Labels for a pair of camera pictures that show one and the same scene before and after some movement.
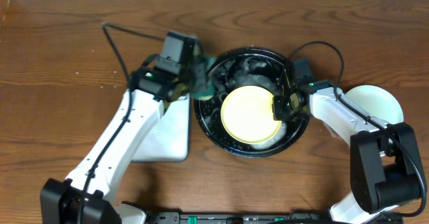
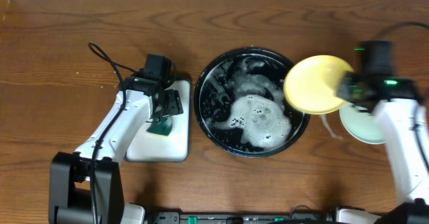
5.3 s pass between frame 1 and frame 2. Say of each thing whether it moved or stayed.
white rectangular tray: stayed
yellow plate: moved
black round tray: stayed
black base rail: stayed
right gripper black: moved
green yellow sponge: moved
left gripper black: moved
